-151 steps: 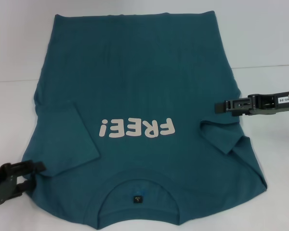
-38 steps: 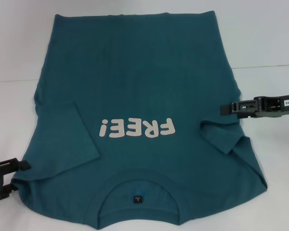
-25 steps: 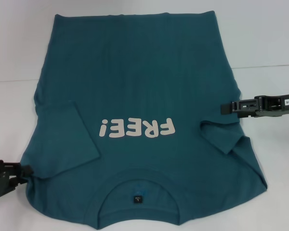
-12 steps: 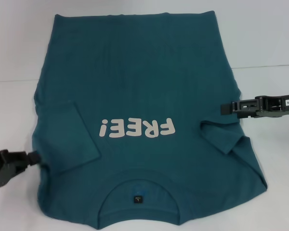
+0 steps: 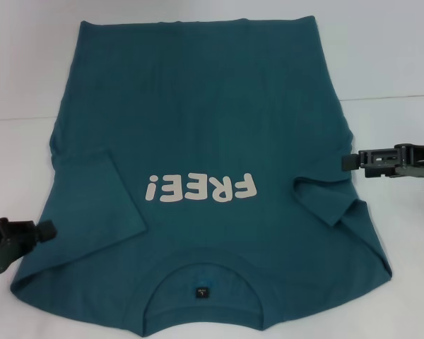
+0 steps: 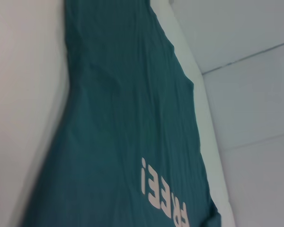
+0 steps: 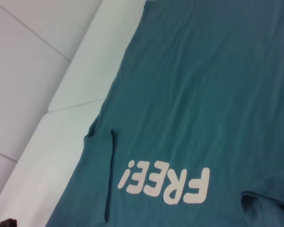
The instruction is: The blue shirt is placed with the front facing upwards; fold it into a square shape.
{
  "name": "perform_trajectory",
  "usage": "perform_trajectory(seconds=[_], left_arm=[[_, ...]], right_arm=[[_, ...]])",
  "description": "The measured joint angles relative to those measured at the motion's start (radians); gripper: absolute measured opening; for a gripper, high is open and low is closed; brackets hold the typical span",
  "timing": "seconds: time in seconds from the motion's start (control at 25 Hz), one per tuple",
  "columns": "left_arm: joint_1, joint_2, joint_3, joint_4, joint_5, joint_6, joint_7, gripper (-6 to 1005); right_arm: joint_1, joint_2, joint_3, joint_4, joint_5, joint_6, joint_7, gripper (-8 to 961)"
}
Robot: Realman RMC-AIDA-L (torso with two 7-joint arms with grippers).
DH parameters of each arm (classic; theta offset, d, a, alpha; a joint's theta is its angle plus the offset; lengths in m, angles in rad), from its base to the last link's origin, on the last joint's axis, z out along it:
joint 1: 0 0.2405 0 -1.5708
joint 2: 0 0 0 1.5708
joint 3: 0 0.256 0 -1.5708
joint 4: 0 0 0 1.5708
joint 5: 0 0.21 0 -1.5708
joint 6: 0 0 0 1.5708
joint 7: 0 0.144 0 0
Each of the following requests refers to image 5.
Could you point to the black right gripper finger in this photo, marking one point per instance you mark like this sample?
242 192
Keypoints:
374 159
379 172

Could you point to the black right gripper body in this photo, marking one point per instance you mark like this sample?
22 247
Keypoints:
420 160

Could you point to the teal blue printed t-shirt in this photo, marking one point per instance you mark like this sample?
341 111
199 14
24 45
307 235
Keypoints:
198 106

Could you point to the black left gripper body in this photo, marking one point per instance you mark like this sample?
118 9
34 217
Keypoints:
0 252

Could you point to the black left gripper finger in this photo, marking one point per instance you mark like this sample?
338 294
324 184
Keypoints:
32 231

